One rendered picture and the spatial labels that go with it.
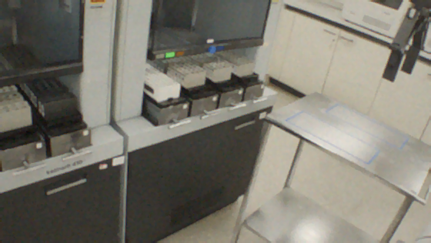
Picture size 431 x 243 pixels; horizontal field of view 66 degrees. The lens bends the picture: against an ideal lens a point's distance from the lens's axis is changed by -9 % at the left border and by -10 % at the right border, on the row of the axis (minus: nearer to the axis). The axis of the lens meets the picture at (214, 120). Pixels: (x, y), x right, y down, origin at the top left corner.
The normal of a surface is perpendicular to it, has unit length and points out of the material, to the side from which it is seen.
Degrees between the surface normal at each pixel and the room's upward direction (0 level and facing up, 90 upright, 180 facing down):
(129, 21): 90
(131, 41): 90
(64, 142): 90
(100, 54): 90
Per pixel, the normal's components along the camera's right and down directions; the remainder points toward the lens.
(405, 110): -0.73, 0.21
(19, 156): 0.68, 0.45
